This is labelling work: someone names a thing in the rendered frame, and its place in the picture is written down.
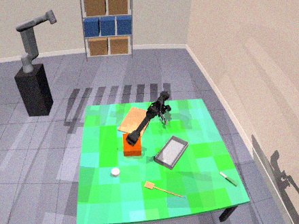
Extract white cylinder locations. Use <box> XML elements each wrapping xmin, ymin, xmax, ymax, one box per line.
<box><xmin>111</xmin><ymin>168</ymin><xmax>120</xmax><ymax>176</ymax></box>

